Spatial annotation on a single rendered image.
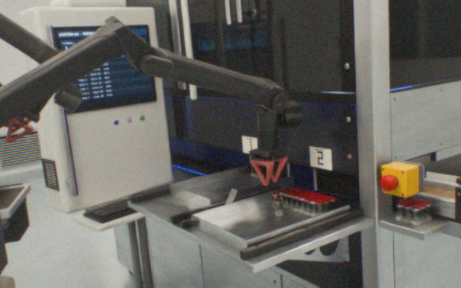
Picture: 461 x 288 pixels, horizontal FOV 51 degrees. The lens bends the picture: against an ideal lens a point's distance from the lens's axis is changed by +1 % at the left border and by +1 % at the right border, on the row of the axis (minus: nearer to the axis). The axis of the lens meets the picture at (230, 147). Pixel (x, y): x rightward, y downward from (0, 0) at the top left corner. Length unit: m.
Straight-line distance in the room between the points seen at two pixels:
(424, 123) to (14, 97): 1.03
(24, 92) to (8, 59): 5.44
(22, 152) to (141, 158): 4.58
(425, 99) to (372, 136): 0.22
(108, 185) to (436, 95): 1.22
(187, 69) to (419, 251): 0.86
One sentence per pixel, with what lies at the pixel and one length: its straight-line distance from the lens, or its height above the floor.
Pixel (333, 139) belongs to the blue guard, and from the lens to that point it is 1.37.
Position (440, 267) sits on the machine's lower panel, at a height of 0.65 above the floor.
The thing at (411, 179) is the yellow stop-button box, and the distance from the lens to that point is 1.26.
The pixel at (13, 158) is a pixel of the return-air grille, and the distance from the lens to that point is 6.51.
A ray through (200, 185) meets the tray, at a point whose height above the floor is 0.88.
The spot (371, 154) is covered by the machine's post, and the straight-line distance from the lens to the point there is 1.29.
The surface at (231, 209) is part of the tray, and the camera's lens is 1.40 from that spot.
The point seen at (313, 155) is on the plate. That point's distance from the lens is 1.44.
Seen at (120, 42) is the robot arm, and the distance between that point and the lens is 1.02.
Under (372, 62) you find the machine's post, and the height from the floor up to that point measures 1.29.
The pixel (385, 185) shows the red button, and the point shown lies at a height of 0.99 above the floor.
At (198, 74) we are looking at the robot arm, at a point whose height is 1.30.
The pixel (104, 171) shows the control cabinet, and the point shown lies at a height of 0.93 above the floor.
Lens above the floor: 1.34
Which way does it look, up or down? 11 degrees down
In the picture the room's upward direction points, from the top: 5 degrees counter-clockwise
